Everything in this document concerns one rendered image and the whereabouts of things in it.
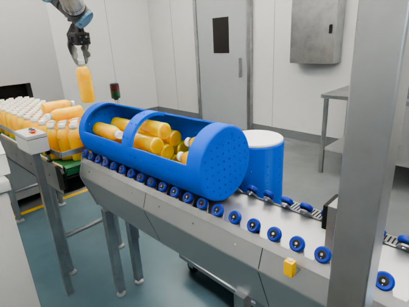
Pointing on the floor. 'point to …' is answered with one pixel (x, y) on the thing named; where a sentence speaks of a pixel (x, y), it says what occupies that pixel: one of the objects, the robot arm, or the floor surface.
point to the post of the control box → (52, 222)
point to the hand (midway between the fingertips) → (80, 61)
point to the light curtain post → (369, 148)
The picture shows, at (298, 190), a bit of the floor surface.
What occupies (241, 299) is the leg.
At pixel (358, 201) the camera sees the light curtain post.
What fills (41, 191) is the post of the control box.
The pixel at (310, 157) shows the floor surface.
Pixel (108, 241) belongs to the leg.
